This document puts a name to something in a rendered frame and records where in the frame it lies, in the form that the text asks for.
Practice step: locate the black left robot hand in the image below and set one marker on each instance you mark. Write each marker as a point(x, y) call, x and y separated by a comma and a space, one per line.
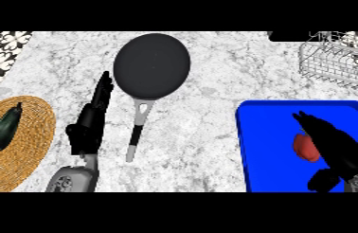
point(89, 123)

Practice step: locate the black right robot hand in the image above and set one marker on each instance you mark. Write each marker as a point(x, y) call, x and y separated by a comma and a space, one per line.
point(335, 145)

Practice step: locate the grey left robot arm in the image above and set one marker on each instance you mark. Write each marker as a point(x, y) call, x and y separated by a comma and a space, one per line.
point(74, 176)

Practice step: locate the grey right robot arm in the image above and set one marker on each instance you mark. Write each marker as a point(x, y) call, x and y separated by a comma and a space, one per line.
point(352, 183)

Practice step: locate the red bell pepper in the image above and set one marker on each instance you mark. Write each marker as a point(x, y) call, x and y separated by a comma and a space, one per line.
point(305, 147)

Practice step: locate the blue tray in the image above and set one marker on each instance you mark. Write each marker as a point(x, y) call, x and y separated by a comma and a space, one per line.
point(275, 148)

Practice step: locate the round woven wicker placemat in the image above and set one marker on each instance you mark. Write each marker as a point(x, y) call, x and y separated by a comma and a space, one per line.
point(28, 139)

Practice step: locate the dark green zucchini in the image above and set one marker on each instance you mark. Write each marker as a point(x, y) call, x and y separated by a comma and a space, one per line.
point(8, 126)

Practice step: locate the dark grey frying pan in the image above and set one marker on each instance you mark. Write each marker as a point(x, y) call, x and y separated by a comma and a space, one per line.
point(150, 69)

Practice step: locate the black and white patterned tile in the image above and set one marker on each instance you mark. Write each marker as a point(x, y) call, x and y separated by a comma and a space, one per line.
point(11, 50)

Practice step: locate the black appliance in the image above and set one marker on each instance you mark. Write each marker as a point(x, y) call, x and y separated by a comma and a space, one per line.
point(289, 36)

